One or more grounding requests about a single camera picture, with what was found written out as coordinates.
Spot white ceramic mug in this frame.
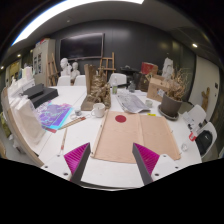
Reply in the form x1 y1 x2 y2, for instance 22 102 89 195
90 102 107 119

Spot wooden easel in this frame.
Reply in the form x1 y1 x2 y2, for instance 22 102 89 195
98 51 117 81
46 53 60 87

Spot red box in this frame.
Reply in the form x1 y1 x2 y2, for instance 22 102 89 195
139 61 159 76

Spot green-labelled clear bottle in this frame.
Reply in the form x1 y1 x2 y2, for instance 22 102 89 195
111 77 119 95

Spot small black flat box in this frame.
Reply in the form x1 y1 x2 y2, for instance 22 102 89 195
22 83 45 100

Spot white canvas stack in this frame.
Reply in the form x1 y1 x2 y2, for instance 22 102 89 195
0 66 46 168

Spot dark brown box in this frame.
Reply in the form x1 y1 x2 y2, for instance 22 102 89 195
138 71 151 93

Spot golden sculpture on wooden base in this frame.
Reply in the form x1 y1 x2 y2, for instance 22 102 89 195
80 63 112 112

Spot brown cardboard box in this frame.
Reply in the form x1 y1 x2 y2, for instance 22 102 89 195
146 73 170 103

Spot round ceiling spotlights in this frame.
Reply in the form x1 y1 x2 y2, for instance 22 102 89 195
0 42 199 70

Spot long ceiling light strip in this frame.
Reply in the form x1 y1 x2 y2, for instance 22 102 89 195
11 0 145 46

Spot white cabinet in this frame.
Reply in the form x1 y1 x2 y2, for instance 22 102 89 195
32 38 57 87

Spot black backpack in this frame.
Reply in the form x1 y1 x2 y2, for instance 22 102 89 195
195 129 214 156

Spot purple and blue colourful print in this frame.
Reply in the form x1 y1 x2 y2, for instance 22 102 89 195
35 101 74 134

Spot light wooden drawing board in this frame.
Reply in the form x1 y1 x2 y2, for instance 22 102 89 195
92 109 182 164

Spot white chairs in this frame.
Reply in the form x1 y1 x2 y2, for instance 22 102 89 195
57 72 218 158

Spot flat round red coaster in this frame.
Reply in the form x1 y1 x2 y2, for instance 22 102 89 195
114 114 128 124

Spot large black flat box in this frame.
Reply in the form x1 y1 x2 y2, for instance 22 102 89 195
29 87 60 109

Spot wooden paint brush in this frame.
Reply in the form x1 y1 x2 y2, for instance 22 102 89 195
59 128 68 154

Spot wooden figure statue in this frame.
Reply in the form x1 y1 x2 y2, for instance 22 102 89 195
200 87 212 113

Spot white plaster statue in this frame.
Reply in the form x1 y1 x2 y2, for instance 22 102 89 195
162 57 175 81

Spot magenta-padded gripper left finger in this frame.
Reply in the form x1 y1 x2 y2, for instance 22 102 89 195
41 142 92 184

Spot black wall screen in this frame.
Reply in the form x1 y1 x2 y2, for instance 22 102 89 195
59 32 105 61

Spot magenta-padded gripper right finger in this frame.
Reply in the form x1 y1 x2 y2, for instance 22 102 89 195
132 142 183 186

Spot dried plant in dark pot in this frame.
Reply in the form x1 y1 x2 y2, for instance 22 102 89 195
157 68 189 121

